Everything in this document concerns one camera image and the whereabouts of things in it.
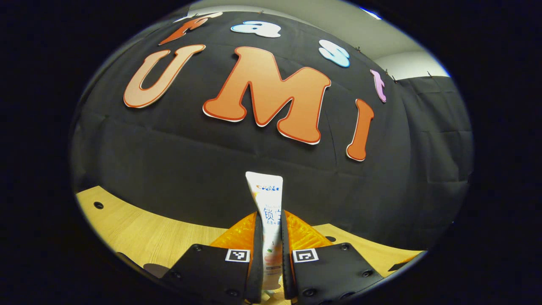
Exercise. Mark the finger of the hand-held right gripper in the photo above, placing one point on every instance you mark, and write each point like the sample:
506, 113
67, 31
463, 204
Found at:
400, 266

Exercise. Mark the white toothpaste tube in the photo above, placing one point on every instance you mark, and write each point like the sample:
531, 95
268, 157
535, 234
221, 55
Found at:
266, 199

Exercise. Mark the wooden desktop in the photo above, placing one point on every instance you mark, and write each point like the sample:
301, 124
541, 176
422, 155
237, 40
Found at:
139, 233

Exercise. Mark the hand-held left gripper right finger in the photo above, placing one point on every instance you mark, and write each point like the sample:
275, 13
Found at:
328, 273

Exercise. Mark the black backdrop cloth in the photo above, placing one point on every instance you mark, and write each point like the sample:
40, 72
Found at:
169, 161

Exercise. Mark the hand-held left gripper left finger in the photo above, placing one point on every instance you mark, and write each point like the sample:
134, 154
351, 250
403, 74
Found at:
220, 273

